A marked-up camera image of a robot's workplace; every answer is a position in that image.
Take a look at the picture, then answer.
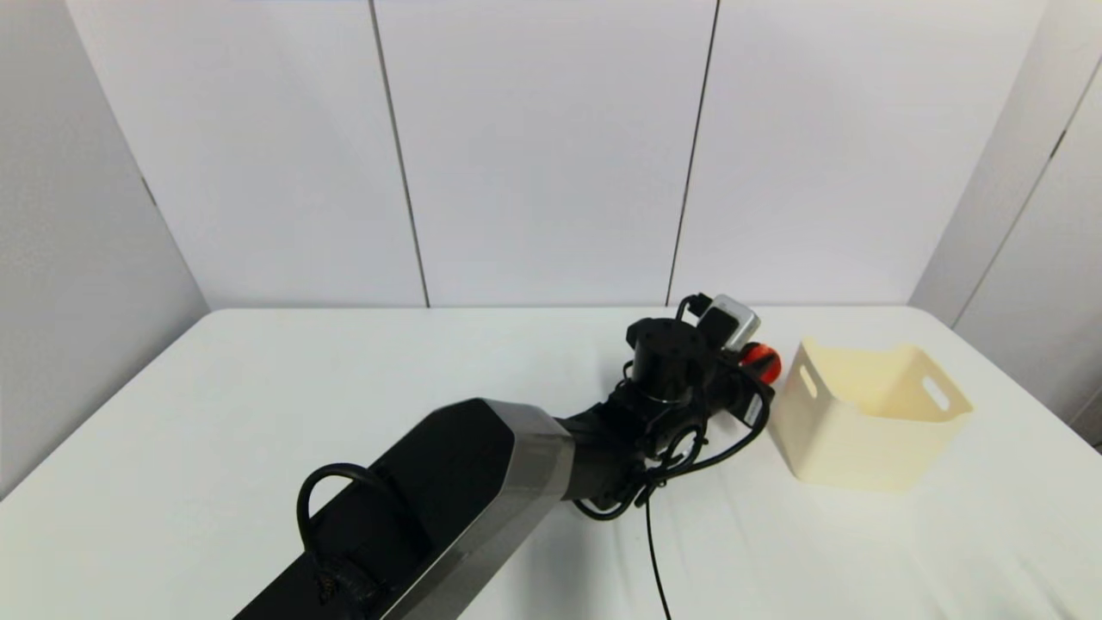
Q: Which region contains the red rubber duck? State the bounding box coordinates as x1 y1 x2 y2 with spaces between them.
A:
739 341 783 385

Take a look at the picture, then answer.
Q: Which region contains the cream plastic basket with handles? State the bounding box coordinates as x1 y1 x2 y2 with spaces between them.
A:
768 337 975 493

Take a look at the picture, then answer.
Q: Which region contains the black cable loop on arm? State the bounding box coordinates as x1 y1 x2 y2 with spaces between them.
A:
295 462 433 605

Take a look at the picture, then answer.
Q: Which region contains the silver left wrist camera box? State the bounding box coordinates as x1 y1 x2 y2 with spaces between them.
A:
696 294 762 353

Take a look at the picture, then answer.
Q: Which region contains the black wrist cable bundle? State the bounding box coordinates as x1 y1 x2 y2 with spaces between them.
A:
571 293 773 620

